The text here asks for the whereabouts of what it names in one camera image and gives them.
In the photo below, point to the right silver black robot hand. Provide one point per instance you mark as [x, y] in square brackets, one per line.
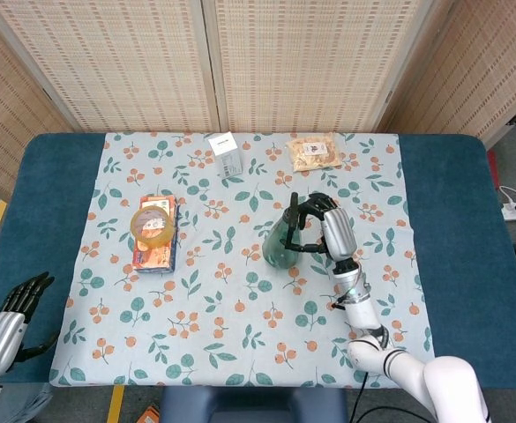
[339, 235]

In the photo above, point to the green spray bottle black trigger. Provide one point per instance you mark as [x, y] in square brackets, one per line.
[277, 251]

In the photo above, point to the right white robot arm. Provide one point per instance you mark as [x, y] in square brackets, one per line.
[443, 379]

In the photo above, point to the blue jeans leg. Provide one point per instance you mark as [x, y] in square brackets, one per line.
[28, 403]

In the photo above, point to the clear bag of snacks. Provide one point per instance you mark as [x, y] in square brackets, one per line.
[314, 153]

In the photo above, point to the blue padded table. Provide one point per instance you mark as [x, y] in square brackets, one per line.
[456, 211]

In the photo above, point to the small white carton box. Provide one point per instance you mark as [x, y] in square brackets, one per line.
[226, 154]

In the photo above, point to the floral printed tablecloth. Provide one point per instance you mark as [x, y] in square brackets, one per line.
[222, 326]

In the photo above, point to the orange packet on floor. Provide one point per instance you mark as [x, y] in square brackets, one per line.
[149, 415]

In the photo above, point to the orange snack box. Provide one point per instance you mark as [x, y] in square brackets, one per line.
[151, 257]

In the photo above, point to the clear yellowish tape roll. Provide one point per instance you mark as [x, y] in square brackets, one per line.
[139, 229]

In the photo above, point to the woven folding screen panel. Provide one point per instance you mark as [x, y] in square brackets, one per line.
[116, 61]
[473, 79]
[310, 61]
[2, 97]

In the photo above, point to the blue chair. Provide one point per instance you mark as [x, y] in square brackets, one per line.
[253, 405]

